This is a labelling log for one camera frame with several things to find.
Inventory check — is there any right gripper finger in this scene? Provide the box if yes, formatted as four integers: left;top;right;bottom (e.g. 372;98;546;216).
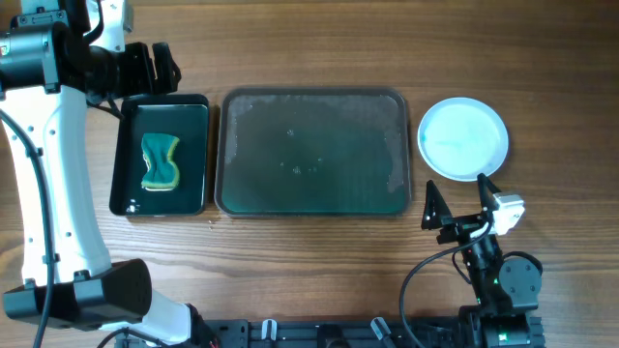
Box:
421;180;454;230
477;173;500;215

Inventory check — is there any light blue plate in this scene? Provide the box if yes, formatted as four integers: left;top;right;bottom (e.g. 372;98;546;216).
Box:
417;97;510;182

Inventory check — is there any green yellow sponge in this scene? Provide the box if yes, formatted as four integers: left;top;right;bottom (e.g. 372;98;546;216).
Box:
141;132;180;191

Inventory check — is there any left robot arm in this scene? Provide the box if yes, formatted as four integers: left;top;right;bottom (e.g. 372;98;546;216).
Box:
1;0;220;347

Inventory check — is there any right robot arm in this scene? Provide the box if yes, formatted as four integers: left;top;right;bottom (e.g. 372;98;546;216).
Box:
421;174;543;347

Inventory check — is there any small black water tray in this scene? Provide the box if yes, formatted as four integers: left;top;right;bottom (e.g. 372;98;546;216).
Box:
108;94;210;217

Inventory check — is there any large dark serving tray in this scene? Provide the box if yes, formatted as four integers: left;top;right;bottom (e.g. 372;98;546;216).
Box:
214;86;412;218

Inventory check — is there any right black cable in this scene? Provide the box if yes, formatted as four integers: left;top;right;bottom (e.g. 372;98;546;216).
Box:
398;217;499;348

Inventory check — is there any black cable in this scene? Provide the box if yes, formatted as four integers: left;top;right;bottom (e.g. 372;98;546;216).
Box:
0;0;161;348
398;217;499;348

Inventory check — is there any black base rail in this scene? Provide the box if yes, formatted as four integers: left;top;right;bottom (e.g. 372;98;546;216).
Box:
205;316;546;348

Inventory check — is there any left black cable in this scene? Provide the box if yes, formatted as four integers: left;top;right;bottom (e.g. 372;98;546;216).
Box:
0;0;161;348

